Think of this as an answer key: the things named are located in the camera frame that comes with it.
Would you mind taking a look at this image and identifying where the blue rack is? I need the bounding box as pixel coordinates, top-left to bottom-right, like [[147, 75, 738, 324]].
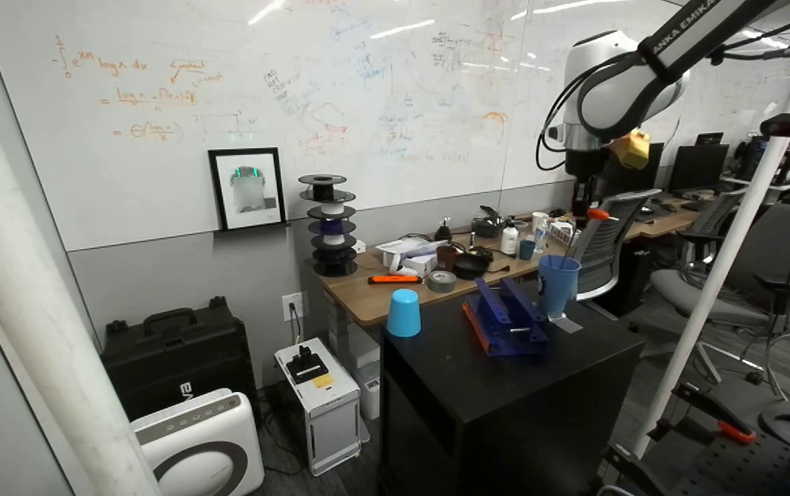
[[464, 277, 550, 358]]

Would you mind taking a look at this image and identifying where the red flat object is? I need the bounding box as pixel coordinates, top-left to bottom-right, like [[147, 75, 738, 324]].
[[461, 302, 494, 354]]

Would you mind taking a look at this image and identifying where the light blue plastic cup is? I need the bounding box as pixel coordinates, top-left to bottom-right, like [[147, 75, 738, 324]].
[[386, 289, 423, 339]]

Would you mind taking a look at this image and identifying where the clear plastic bottle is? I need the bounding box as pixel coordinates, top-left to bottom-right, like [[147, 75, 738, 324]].
[[532, 211, 551, 253]]

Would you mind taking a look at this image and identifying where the grey mesh office chair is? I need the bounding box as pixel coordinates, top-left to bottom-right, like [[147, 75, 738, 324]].
[[570, 188, 663, 319]]

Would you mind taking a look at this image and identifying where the row of monitors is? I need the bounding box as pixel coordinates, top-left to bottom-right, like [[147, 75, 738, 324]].
[[600, 132, 731, 201]]

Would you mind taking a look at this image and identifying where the black kettle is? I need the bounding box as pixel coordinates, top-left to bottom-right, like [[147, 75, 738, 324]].
[[471, 205, 506, 239]]

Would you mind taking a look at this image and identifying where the black bowl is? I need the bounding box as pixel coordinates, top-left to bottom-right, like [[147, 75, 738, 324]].
[[453, 252, 492, 280]]

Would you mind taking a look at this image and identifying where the white pole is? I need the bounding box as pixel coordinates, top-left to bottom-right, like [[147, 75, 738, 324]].
[[632, 10, 790, 459], [0, 41, 163, 496]]

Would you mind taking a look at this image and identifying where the roll of grey tape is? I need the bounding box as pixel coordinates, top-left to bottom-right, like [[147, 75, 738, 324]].
[[426, 269, 459, 294]]

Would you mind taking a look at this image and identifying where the heap of white boxes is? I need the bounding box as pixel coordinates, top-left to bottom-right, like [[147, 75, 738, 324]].
[[375, 237, 448, 277]]

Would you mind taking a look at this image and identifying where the row of office chairs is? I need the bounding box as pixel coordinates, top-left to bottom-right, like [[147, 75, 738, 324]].
[[648, 187, 790, 404]]

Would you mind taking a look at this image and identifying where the black cabinet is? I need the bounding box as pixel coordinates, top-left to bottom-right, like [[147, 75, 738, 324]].
[[377, 292, 646, 496]]

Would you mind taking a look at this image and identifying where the wooden desk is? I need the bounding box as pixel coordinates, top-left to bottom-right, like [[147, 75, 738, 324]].
[[316, 196, 704, 329]]

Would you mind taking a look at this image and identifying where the stack of filament spools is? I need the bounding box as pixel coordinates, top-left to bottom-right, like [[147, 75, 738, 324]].
[[298, 173, 360, 278]]

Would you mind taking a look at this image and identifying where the whiteboard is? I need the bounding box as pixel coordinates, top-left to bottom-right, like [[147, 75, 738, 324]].
[[0, 0, 790, 253]]

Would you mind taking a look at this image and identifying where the stack of white boxes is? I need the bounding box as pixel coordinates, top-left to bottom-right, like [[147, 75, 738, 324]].
[[328, 302, 383, 422]]

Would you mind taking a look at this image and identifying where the black orange clamp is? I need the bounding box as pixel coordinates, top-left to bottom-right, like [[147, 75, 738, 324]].
[[670, 381, 758, 446]]

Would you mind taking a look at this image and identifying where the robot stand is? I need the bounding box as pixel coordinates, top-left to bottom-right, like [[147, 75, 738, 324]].
[[598, 386, 790, 496]]

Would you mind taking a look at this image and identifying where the black framed picture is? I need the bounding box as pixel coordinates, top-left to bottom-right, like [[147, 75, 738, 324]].
[[207, 147, 289, 233]]

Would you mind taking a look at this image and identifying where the white computer case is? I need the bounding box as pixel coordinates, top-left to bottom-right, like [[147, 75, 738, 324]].
[[273, 337, 363, 477]]

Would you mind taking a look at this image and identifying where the black hard case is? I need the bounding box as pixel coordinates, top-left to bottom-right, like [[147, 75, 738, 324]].
[[100, 296, 262, 422]]

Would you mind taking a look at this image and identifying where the white air purifier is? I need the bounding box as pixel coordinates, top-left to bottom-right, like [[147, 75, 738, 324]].
[[131, 387, 267, 496]]

